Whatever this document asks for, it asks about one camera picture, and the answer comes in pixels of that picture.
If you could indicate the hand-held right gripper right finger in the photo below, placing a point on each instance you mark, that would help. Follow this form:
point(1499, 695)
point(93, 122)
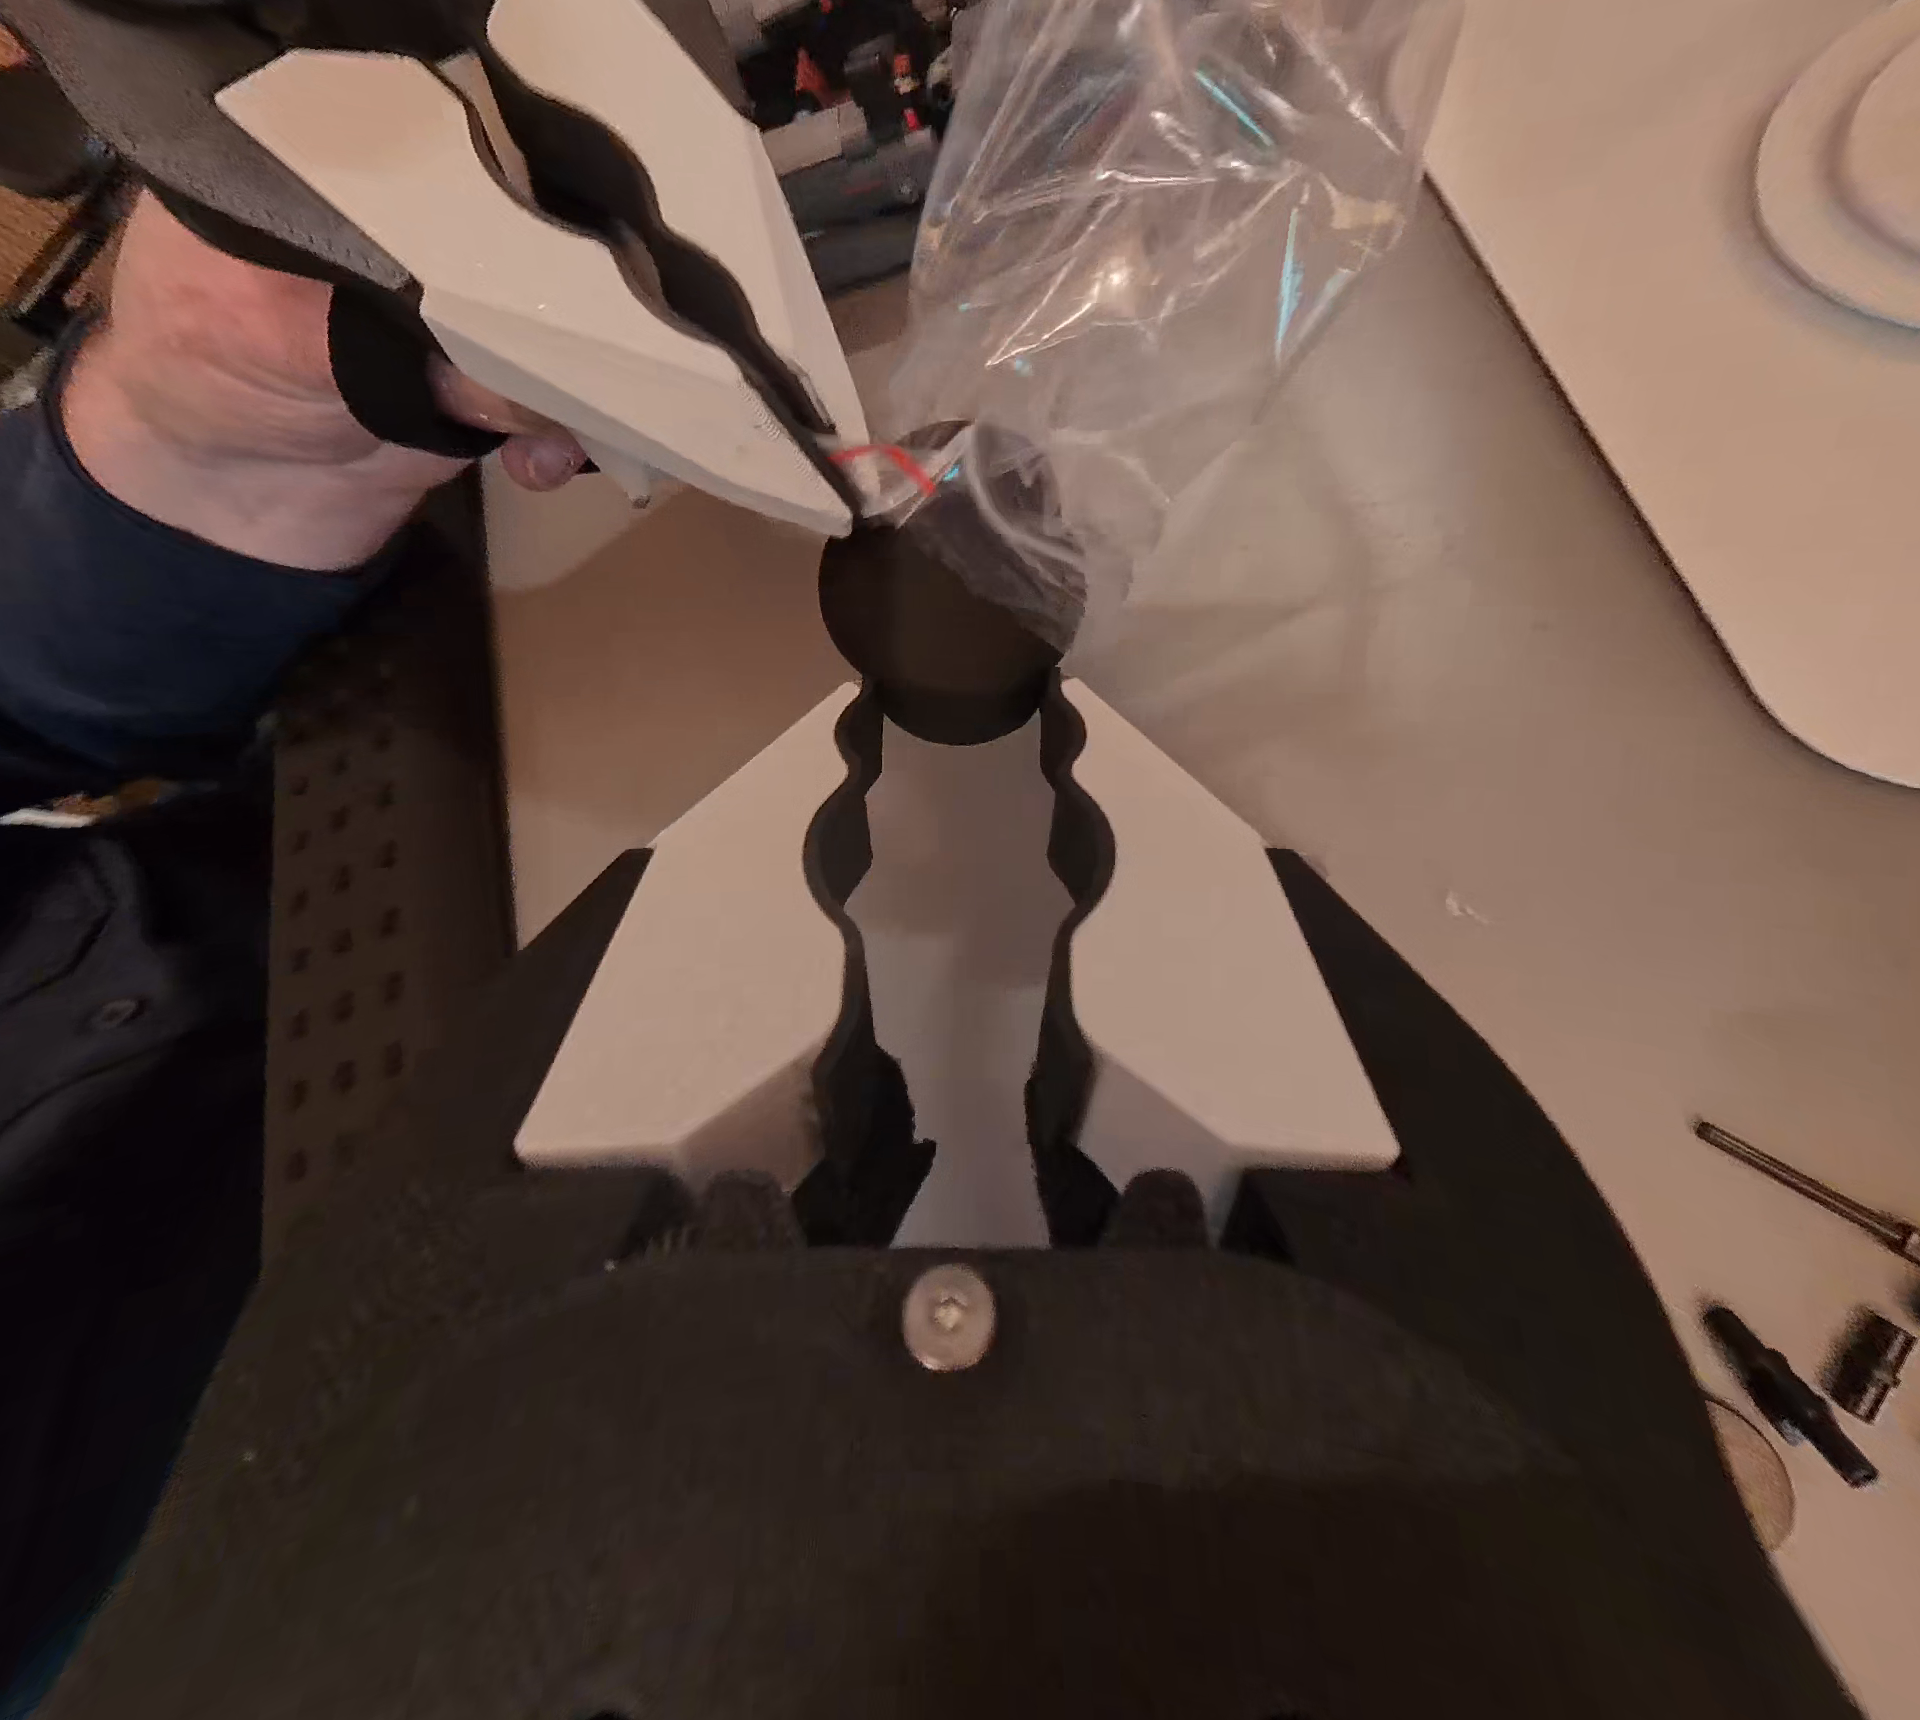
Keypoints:
point(1215, 1000)

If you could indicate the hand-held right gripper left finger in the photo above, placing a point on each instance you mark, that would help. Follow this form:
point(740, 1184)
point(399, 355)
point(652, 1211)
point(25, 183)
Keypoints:
point(687, 1000)

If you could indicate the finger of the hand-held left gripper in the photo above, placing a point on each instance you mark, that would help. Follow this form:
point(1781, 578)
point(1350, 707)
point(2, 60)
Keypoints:
point(658, 99)
point(451, 205)

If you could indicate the grey toy car model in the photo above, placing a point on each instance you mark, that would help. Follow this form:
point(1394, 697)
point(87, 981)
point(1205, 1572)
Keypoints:
point(837, 55)

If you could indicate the black round toy part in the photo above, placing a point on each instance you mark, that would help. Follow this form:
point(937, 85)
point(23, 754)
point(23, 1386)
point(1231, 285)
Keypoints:
point(937, 657)

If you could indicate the clear plastic bag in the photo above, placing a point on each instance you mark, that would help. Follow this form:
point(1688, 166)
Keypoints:
point(1139, 176)

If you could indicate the person's left forearm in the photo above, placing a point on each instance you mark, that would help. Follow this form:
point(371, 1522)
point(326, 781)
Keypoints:
point(151, 643)

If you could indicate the person's left hand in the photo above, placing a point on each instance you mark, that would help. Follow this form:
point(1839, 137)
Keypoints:
point(211, 401)

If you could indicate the person's dark jacket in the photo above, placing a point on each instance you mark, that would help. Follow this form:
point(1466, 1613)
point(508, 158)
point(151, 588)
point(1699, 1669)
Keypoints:
point(104, 1075)

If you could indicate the dark toy axle assembly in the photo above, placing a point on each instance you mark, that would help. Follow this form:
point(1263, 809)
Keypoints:
point(1803, 1184)

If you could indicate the black toy pin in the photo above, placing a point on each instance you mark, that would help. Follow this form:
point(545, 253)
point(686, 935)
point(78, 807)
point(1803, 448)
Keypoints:
point(1784, 1394)

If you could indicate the white book stand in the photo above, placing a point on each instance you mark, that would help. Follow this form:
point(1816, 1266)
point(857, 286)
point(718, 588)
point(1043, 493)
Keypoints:
point(1651, 249)

